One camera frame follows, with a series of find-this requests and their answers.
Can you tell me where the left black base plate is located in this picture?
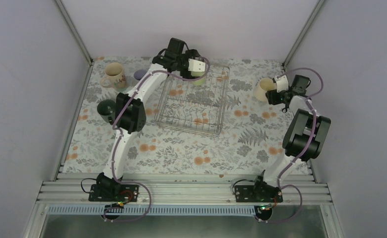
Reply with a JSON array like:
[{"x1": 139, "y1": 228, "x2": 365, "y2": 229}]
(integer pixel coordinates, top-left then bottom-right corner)
[{"x1": 88, "y1": 184, "x2": 139, "y2": 203}]

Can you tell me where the aluminium rail frame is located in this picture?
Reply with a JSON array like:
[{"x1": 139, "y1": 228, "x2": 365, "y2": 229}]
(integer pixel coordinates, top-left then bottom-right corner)
[{"x1": 22, "y1": 164, "x2": 345, "y2": 238}]

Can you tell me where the light green cup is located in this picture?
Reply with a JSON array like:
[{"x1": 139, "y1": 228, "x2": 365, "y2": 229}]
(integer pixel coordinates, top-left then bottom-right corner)
[{"x1": 192, "y1": 72, "x2": 206, "y2": 86}]

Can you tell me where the floral table mat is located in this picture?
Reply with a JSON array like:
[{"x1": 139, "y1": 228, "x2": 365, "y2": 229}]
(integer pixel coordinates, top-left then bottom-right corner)
[{"x1": 64, "y1": 57, "x2": 293, "y2": 175}]

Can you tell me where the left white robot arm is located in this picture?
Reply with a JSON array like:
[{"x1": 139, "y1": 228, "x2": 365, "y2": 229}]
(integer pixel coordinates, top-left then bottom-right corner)
[{"x1": 96, "y1": 38, "x2": 210, "y2": 201}]

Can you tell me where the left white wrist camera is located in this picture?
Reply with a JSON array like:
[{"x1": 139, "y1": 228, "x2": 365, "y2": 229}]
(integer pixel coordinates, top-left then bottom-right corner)
[{"x1": 188, "y1": 59, "x2": 206, "y2": 72}]

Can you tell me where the wire dish rack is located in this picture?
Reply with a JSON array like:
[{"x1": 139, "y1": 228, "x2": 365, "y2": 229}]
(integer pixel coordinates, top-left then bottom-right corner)
[{"x1": 154, "y1": 63, "x2": 230, "y2": 137}]

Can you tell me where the lilac cup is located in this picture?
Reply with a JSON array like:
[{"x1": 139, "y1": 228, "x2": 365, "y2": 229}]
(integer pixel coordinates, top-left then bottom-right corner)
[{"x1": 133, "y1": 69, "x2": 147, "y2": 81}]

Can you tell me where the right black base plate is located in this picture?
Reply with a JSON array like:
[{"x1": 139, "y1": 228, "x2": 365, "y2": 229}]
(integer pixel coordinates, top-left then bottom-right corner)
[{"x1": 234, "y1": 184, "x2": 283, "y2": 203}]

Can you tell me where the cream mug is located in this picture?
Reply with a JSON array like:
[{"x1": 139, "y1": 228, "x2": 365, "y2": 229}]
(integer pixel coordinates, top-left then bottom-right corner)
[{"x1": 253, "y1": 77, "x2": 276, "y2": 102}]

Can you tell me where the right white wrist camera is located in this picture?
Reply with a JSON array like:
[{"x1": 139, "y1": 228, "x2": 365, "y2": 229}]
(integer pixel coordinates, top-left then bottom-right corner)
[{"x1": 273, "y1": 75, "x2": 289, "y2": 93}]

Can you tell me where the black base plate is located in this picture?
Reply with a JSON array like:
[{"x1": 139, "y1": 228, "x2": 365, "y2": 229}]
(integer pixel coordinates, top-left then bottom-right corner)
[
  {"x1": 88, "y1": 184, "x2": 139, "y2": 203},
  {"x1": 234, "y1": 184, "x2": 283, "y2": 203}
]

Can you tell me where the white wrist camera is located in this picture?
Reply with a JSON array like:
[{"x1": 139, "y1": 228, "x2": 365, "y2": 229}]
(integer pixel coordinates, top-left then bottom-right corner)
[
  {"x1": 188, "y1": 59, "x2": 206, "y2": 72},
  {"x1": 273, "y1": 75, "x2": 289, "y2": 93}
]

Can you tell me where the coral pattern mug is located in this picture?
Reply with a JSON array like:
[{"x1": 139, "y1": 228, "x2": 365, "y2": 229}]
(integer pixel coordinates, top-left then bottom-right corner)
[{"x1": 100, "y1": 62, "x2": 127, "y2": 91}]

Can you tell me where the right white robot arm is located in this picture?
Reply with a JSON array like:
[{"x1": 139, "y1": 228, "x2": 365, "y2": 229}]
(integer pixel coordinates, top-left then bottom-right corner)
[{"x1": 252, "y1": 75, "x2": 331, "y2": 202}]

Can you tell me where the dark grey mug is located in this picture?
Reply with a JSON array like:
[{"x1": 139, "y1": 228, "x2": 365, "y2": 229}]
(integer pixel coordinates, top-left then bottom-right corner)
[{"x1": 97, "y1": 99, "x2": 116, "y2": 124}]

